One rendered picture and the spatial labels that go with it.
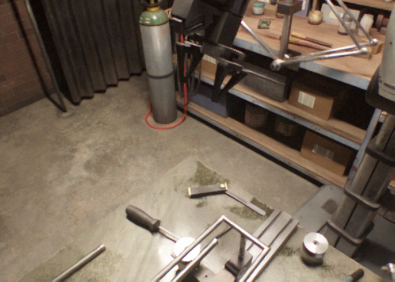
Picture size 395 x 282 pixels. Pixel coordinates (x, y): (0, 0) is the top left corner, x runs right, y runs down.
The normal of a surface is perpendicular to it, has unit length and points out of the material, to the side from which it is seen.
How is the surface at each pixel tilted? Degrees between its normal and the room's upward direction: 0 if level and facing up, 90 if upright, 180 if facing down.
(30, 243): 0
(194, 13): 90
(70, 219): 0
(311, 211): 0
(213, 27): 60
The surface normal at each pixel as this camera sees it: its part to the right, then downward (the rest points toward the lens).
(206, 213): -0.04, -0.77
